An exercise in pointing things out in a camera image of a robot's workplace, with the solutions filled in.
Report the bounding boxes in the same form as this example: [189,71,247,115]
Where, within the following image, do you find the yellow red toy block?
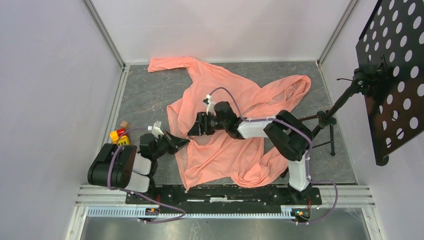
[109,128,130,146]

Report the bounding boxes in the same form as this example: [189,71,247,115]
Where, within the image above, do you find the salmon pink zip jacket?
[147,57,313,192]

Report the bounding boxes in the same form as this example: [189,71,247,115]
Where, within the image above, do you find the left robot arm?
[87,131,190,204]

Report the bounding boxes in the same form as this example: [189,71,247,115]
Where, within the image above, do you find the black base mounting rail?
[125,183,323,215]

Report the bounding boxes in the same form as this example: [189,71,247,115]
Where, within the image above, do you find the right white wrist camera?
[203,94,216,115]

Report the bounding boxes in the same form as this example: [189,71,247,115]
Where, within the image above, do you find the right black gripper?
[187,112,228,136]

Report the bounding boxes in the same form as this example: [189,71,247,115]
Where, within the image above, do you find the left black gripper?
[152,130,190,159]

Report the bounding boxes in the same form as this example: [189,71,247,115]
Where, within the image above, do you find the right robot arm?
[187,101,314,204]

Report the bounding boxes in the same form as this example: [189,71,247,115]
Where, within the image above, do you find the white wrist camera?
[147,121,164,138]
[203,94,216,115]

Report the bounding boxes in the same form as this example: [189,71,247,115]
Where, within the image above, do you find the small wooden cube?
[119,121,130,130]

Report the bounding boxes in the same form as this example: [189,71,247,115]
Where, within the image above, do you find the white toothed cable track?
[86,206,306,220]

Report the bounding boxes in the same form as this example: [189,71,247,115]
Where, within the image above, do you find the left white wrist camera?
[147,121,164,138]

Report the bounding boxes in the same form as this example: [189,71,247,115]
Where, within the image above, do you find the black perforated stand plate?
[355,0,424,166]

